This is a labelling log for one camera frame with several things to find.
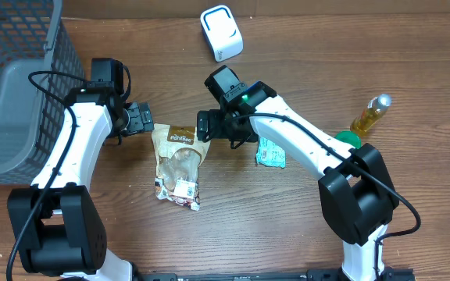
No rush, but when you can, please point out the teal wipes packet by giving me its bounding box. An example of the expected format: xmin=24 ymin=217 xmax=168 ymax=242
xmin=255 ymin=137 xmax=286 ymax=169

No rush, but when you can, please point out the brown snack pouch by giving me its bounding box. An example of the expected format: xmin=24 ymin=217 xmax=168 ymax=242
xmin=152 ymin=123 xmax=209 ymax=190

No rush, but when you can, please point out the small white brown wrapper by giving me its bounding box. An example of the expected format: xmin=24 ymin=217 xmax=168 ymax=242
xmin=155 ymin=178 xmax=200 ymax=211

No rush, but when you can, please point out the green lid Knorr jar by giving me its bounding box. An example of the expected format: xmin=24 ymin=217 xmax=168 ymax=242
xmin=334 ymin=131 xmax=362 ymax=148

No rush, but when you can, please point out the yellow liquid bottle grey cap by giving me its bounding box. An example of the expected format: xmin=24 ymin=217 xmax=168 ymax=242
xmin=350 ymin=94 xmax=392 ymax=137

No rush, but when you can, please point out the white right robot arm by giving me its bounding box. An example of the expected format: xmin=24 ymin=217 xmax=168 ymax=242
xmin=197 ymin=66 xmax=398 ymax=280

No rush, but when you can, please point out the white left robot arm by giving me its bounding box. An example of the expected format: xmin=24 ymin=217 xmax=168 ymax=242
xmin=5 ymin=58 xmax=154 ymax=280

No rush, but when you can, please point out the white barcode scanner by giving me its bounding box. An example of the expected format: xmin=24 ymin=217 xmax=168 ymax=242
xmin=200 ymin=5 xmax=244 ymax=62

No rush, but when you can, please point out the dark grey plastic basket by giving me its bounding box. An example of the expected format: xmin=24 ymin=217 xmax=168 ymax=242
xmin=0 ymin=0 xmax=84 ymax=184

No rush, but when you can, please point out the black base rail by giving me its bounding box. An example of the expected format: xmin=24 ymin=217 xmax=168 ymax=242
xmin=130 ymin=268 xmax=416 ymax=281

